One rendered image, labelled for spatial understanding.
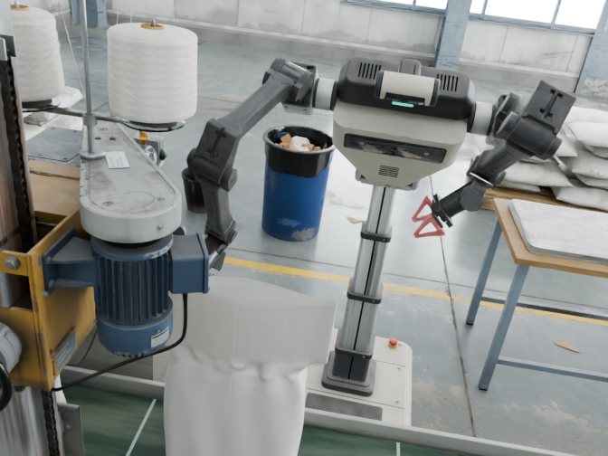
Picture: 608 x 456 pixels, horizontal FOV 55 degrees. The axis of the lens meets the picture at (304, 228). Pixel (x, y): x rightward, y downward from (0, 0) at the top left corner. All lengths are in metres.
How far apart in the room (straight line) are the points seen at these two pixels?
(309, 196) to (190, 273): 2.62
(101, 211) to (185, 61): 0.31
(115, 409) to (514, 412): 1.78
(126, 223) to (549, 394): 2.50
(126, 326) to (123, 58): 0.50
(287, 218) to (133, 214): 2.79
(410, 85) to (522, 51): 8.12
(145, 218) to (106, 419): 1.18
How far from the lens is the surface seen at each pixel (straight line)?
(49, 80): 1.25
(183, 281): 1.17
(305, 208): 3.76
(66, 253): 1.17
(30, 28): 1.22
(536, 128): 1.21
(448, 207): 1.59
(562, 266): 2.65
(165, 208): 1.06
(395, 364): 2.60
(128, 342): 1.21
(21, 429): 1.41
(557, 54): 9.77
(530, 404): 3.07
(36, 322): 1.19
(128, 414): 2.12
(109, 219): 1.05
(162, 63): 1.10
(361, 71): 1.69
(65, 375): 2.28
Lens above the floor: 1.90
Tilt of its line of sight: 28 degrees down
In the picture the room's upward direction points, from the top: 7 degrees clockwise
